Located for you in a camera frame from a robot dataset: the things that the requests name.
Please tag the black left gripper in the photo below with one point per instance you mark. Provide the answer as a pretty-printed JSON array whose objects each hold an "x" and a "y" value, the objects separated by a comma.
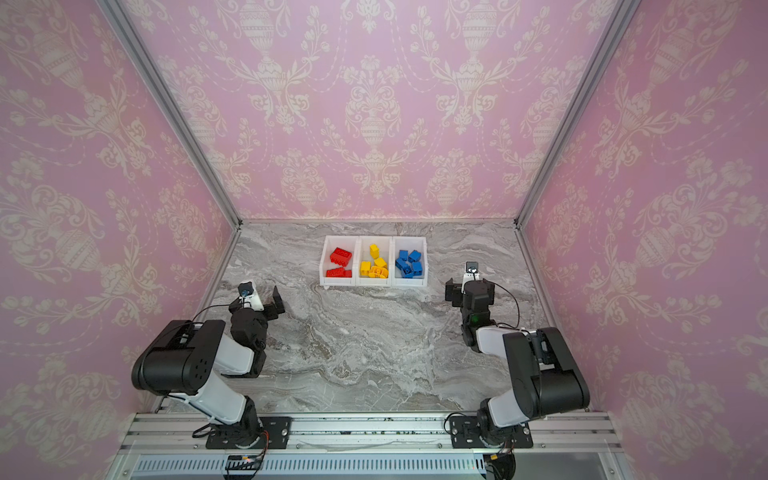
[{"x": 269, "y": 312}]

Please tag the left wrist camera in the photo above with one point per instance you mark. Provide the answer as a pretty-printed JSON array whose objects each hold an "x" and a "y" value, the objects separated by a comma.
[{"x": 248, "y": 297}]

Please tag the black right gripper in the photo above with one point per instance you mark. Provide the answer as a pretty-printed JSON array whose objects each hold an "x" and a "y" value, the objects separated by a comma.
[{"x": 466, "y": 291}]

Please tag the aluminium front rail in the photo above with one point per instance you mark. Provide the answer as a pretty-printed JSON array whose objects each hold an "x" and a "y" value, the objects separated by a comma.
[{"x": 405, "y": 445}]

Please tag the aluminium corner post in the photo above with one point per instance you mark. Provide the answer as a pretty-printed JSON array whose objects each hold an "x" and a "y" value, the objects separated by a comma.
[
  {"x": 118, "y": 18},
  {"x": 616, "y": 27}
]

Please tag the aluminium corner post right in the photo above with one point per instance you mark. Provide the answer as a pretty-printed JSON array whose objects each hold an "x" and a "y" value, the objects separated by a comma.
[{"x": 616, "y": 27}]

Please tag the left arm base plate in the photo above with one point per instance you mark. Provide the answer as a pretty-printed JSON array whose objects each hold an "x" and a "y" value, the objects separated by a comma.
[{"x": 264, "y": 432}]

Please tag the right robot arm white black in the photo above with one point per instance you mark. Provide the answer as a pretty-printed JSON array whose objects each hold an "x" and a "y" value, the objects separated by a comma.
[{"x": 544, "y": 376}]

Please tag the left white plastic bin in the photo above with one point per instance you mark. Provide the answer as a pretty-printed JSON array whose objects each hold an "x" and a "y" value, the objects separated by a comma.
[{"x": 330, "y": 243}]

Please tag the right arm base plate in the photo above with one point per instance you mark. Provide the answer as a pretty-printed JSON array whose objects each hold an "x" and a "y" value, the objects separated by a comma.
[{"x": 480, "y": 432}]

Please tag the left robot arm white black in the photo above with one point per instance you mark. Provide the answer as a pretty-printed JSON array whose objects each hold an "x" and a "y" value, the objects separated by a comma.
[{"x": 188, "y": 361}]

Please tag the middle white plastic bin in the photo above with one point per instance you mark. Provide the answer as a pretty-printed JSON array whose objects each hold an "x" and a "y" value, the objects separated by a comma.
[{"x": 363, "y": 254}]

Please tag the aluminium corner post left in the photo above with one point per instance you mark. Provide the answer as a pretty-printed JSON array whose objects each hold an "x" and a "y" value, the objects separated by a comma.
[{"x": 118, "y": 18}]

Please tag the red lego brick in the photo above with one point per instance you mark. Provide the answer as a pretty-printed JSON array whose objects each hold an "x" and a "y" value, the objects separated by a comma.
[
  {"x": 339, "y": 272},
  {"x": 341, "y": 257}
]

